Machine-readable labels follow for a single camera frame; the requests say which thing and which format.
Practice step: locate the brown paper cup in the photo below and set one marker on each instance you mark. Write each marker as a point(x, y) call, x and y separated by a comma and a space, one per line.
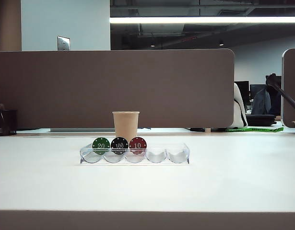
point(125, 124)

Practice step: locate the black 100 poker chip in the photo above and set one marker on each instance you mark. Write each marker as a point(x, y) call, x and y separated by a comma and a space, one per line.
point(119, 141)

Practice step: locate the red 10 poker chip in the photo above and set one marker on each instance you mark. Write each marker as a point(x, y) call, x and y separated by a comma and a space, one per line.
point(137, 141)

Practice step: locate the clear plastic chip tray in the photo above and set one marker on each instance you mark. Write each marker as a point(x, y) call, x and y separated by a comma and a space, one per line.
point(161, 157)

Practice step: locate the green 20 poker chip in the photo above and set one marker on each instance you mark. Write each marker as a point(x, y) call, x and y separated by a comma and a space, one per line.
point(101, 141)

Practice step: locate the small white cup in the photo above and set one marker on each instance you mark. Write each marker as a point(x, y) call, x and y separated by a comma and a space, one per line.
point(207, 130)

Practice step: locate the wide brown desk partition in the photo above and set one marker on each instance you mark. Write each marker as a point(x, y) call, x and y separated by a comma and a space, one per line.
point(137, 95)

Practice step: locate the large black computer monitor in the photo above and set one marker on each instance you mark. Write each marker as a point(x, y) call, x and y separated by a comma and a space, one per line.
point(243, 91)

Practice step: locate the long ceiling light strip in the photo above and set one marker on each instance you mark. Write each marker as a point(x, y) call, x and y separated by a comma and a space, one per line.
point(185, 19)

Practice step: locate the small black computer monitor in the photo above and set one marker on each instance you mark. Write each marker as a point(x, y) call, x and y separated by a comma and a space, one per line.
point(255, 88)

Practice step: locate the green tape strip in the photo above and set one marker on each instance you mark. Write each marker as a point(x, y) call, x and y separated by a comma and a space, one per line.
point(257, 129)

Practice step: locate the seated person in dark clothes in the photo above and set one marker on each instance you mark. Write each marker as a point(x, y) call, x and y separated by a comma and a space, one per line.
point(261, 103)

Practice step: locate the black diagonal pole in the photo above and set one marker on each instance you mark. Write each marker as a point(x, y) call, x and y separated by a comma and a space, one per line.
point(288, 97)

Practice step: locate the black mesh pen holder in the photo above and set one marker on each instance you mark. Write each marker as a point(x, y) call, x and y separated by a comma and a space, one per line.
point(4, 122)

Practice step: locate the narrow brown desk partition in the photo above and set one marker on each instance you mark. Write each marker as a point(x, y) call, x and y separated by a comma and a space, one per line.
point(292, 91)

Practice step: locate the beige building column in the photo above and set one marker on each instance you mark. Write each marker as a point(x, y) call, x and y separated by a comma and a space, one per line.
point(9, 24)

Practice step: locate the silver wall switch plate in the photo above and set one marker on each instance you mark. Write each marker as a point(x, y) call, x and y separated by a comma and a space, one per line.
point(63, 43)

